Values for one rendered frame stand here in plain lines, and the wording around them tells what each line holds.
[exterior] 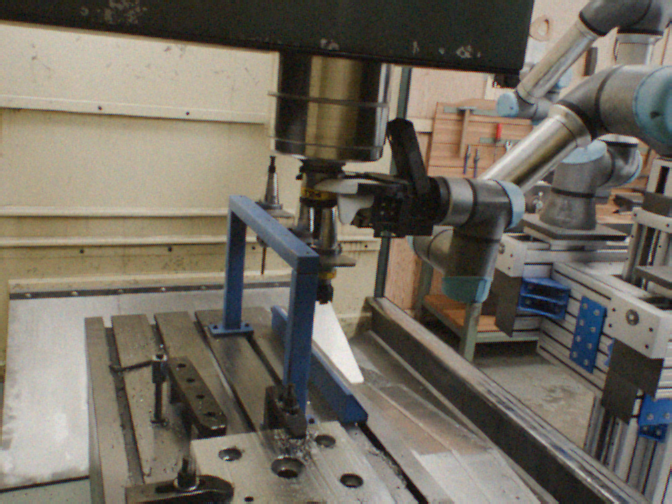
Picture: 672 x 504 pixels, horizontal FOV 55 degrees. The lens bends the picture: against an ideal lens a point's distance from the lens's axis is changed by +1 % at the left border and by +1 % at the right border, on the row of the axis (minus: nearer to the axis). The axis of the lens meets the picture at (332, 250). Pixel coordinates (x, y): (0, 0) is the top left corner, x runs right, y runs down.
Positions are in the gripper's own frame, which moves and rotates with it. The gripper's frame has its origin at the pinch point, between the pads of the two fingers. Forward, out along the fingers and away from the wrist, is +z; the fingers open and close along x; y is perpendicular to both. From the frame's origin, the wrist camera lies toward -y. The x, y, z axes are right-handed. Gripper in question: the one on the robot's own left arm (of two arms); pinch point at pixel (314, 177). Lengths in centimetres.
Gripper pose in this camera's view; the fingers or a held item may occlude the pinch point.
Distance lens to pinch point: 86.1
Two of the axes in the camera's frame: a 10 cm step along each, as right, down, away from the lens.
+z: -8.8, -0.1, -4.7
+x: -4.5, -2.9, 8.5
